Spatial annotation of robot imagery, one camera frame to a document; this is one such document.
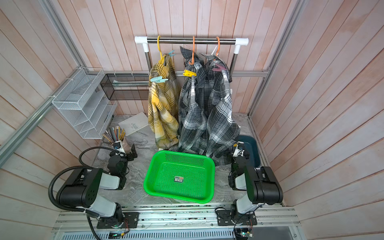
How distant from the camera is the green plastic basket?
32.8 inches

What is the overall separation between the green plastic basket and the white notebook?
311 mm

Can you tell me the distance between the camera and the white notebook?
1125mm
